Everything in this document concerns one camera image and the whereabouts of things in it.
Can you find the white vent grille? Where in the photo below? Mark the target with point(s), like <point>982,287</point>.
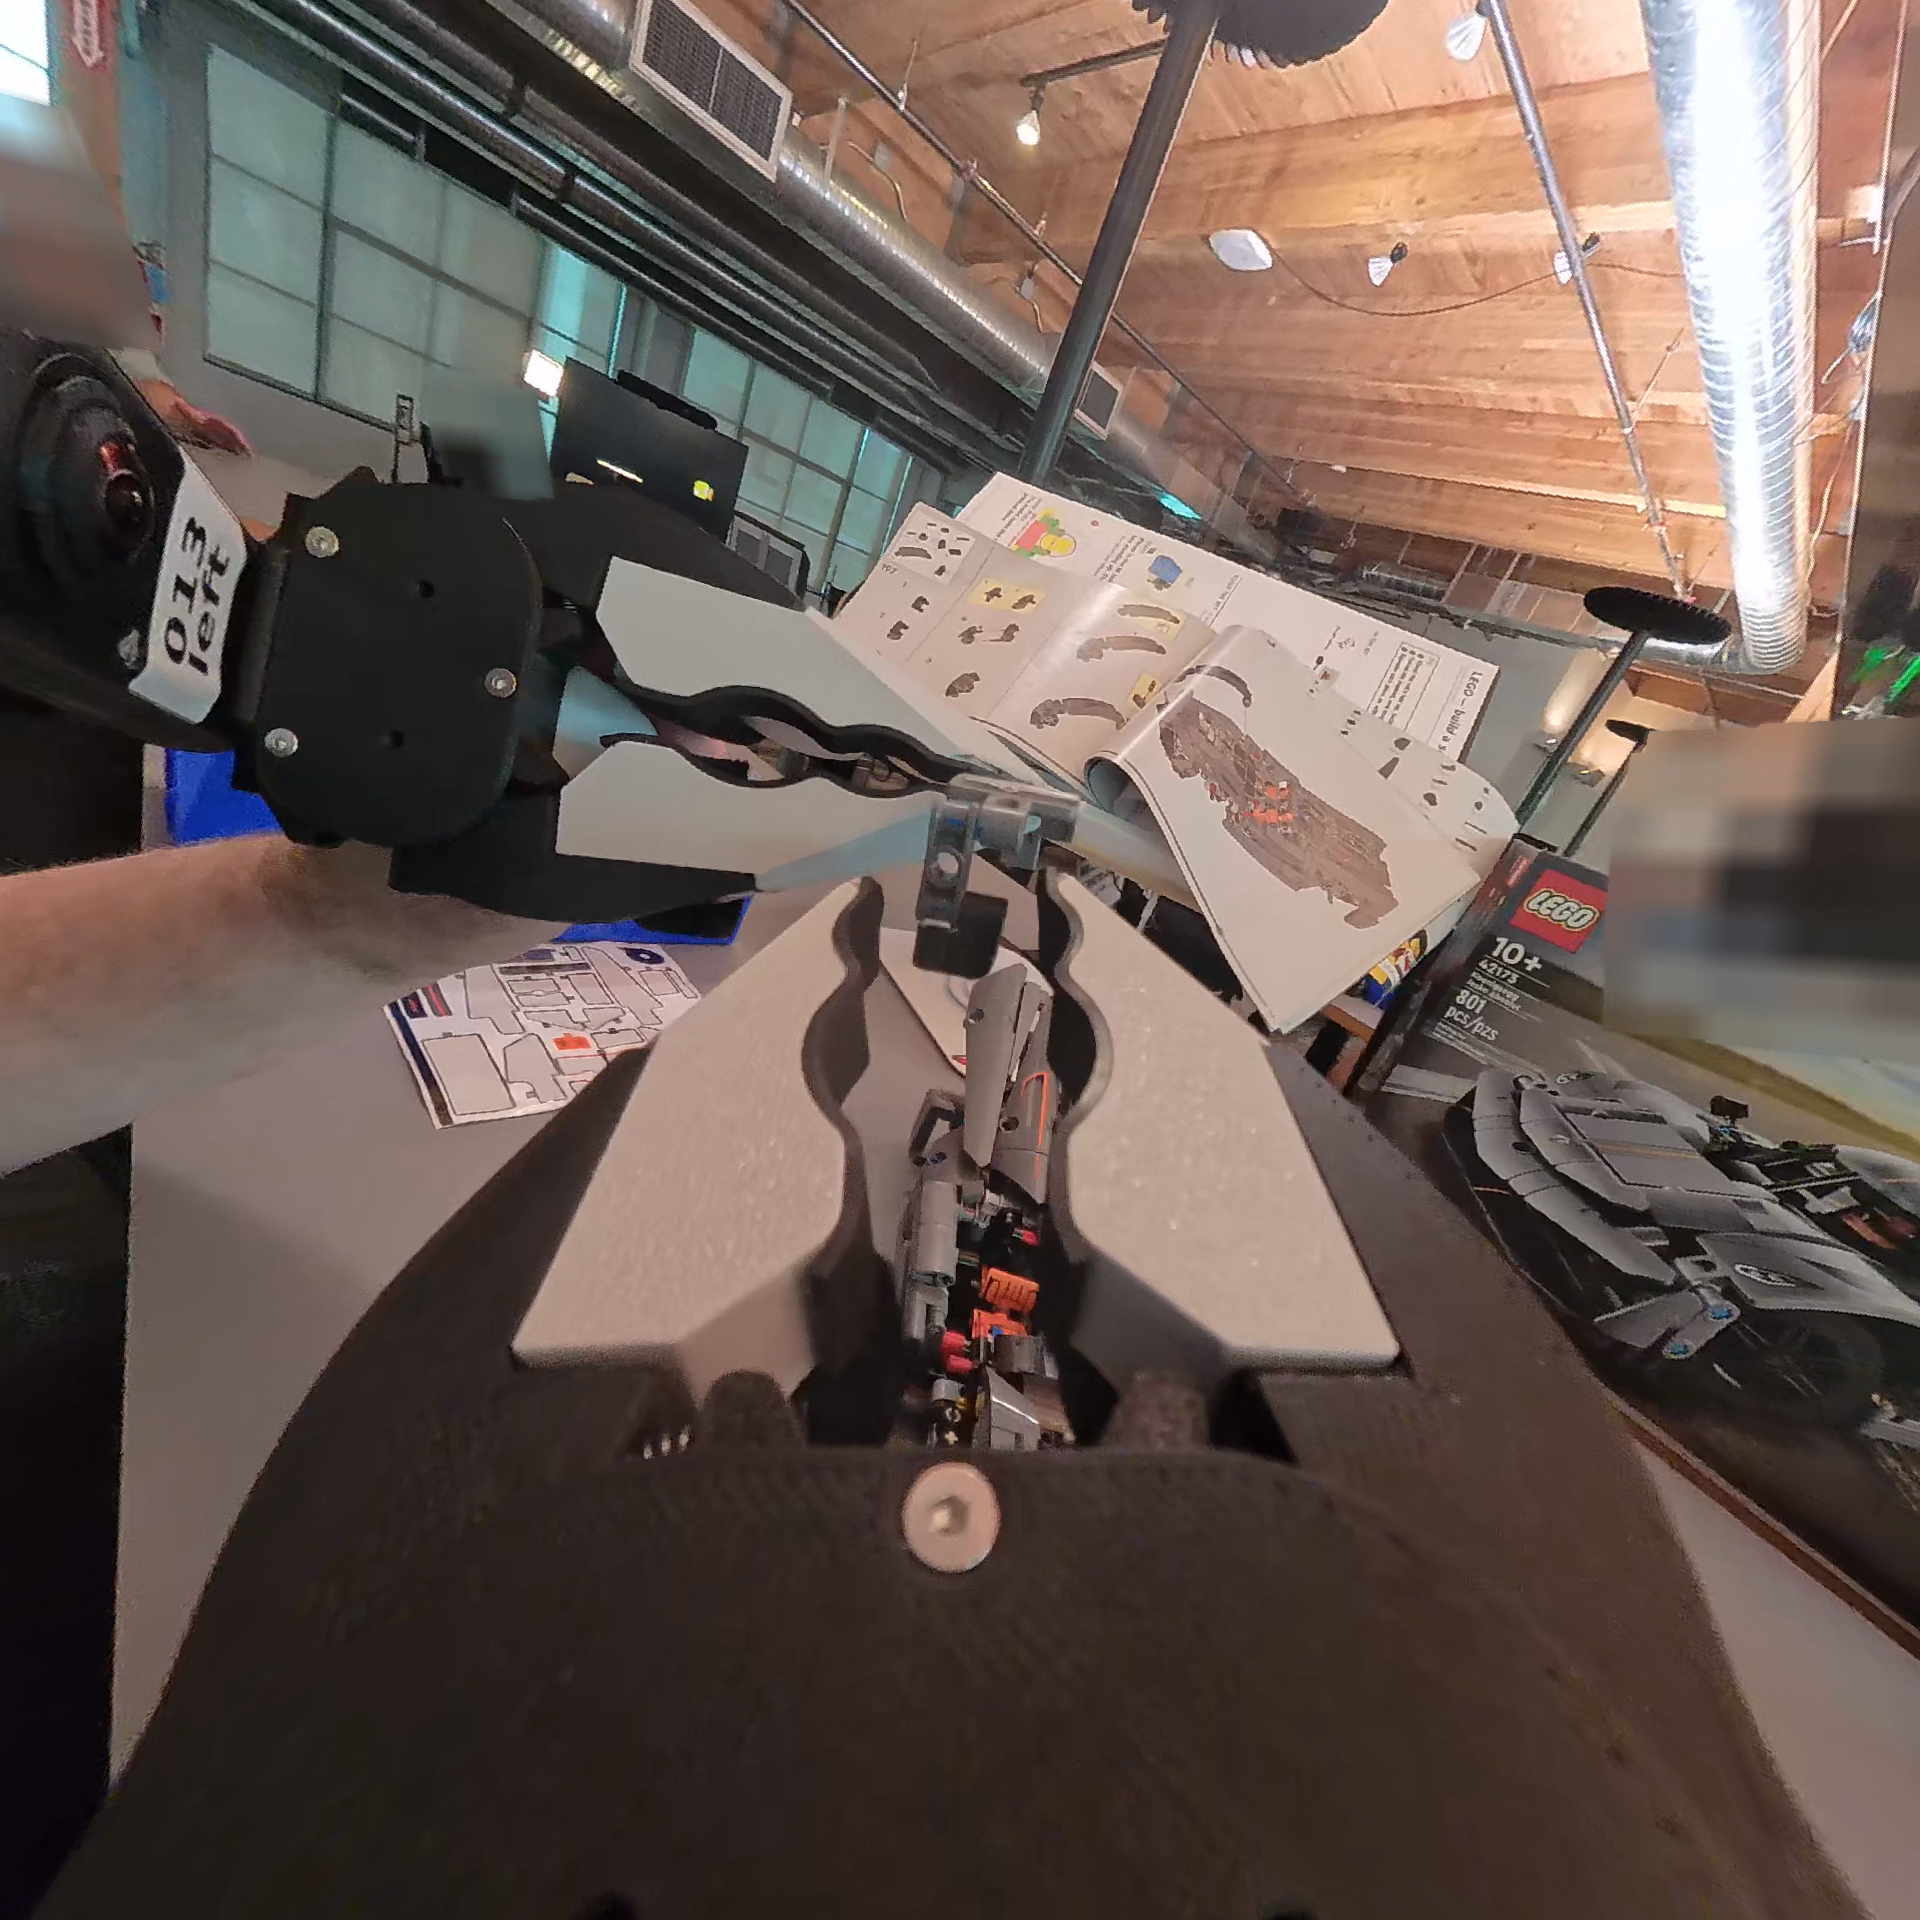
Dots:
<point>714,79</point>

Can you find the white ceiling spot lamp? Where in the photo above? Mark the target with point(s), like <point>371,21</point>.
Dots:
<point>1463,36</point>
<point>1386,263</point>
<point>1577,258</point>
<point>1030,124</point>

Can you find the black pole with toothed disc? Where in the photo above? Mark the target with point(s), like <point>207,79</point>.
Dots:
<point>1119,254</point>

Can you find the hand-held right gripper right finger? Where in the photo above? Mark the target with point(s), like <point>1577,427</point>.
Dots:
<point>1229,1202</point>

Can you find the black computer monitor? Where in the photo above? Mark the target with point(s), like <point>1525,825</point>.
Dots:
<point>645,443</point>

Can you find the grey ceiling ventilation duct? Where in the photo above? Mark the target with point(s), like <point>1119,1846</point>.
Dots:
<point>928,254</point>

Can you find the short black pole with disc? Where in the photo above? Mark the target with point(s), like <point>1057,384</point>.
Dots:
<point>1651,616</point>

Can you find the toy car set box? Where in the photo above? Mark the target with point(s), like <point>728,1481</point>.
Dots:
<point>1651,1202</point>

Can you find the silver spiral ventilation duct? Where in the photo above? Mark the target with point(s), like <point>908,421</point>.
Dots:
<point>1737,302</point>

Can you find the blue plastic bin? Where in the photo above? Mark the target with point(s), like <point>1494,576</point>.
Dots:
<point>225,794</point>

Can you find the metal ceiling conduit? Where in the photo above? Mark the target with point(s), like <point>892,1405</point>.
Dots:
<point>1622,415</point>

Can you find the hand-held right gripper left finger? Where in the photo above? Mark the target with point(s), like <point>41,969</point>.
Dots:
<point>676,1202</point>

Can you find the white sticker sheet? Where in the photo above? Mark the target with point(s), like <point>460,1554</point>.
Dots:
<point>524,1035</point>

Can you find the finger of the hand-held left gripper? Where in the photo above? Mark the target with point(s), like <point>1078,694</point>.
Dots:
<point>676,813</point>
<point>748,642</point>

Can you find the grey toy brick car model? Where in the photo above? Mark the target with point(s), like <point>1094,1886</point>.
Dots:
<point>1007,1140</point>

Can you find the person's left forearm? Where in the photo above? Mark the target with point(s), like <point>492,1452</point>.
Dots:
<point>225,974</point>

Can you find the white round ceiling device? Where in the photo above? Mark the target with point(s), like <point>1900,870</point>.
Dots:
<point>1245,247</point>

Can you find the small toy brick beam subassembly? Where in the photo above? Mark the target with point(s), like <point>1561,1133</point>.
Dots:
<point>989,825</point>

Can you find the building instruction booklet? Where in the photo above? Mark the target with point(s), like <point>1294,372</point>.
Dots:
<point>1201,677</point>

